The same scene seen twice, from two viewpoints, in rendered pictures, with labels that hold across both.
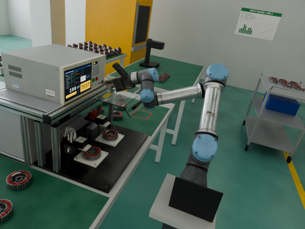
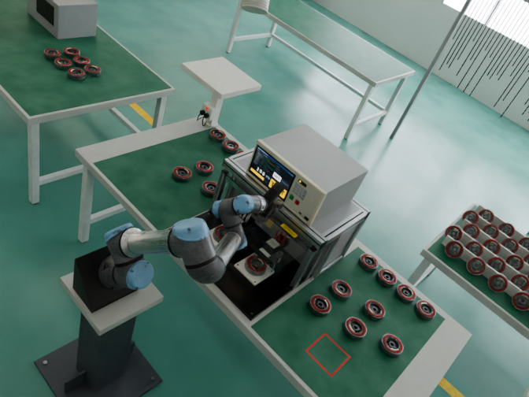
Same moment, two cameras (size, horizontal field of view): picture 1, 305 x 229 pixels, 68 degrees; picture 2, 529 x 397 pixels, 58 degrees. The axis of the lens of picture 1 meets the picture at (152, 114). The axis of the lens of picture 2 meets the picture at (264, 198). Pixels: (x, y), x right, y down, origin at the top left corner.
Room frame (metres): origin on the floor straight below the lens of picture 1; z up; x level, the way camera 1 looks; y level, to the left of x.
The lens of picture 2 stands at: (1.71, -1.36, 2.53)
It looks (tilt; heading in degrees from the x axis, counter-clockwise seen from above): 38 degrees down; 105
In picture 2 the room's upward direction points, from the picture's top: 22 degrees clockwise
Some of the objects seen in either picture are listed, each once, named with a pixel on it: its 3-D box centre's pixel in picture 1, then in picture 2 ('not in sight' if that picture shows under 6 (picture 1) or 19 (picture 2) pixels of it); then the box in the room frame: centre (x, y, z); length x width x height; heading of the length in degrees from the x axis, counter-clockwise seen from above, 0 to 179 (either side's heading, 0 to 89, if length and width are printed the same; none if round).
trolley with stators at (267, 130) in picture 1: (275, 113); not in sight; (3.12, -1.77, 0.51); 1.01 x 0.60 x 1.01; 166
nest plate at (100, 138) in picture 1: (110, 137); (254, 268); (1.35, 0.27, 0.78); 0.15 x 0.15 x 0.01; 76
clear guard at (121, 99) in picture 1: (116, 101); (280, 242); (1.42, 0.26, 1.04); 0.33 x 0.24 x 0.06; 76
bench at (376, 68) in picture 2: not in sight; (312, 60); (0.15, 4.02, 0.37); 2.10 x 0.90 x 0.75; 166
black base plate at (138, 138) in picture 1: (99, 147); (239, 254); (1.24, 0.31, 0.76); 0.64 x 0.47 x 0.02; 166
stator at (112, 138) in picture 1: (110, 134); (256, 265); (1.35, 0.27, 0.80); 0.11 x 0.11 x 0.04
